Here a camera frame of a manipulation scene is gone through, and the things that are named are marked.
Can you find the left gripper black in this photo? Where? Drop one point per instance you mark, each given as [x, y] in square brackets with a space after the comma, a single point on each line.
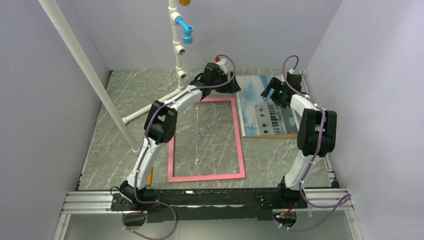
[232, 87]

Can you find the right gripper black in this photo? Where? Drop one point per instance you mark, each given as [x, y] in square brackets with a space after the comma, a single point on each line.
[275, 84]

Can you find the building photo print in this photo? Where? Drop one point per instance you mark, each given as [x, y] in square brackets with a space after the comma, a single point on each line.
[258, 115]

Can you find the pink photo frame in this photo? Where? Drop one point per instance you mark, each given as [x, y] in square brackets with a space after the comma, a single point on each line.
[211, 177]

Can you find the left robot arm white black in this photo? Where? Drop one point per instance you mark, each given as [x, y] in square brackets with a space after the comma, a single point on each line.
[161, 122]

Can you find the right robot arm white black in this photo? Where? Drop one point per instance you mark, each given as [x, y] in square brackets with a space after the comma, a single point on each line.
[317, 129]

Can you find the white pvc pipe structure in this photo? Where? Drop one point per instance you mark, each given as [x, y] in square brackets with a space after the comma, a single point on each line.
[65, 31]

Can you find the blue pipe nozzle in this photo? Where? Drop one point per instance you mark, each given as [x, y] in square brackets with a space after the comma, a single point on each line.
[187, 30]

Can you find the orange pipe nozzle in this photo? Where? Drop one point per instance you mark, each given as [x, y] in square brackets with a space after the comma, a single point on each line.
[184, 2]

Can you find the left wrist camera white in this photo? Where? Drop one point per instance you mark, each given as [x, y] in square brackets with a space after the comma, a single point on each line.
[222, 63]

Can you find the brown frame backing board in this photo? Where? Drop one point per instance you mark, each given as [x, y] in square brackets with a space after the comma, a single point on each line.
[282, 136]

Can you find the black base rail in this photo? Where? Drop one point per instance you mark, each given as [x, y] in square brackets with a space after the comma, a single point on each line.
[161, 205]

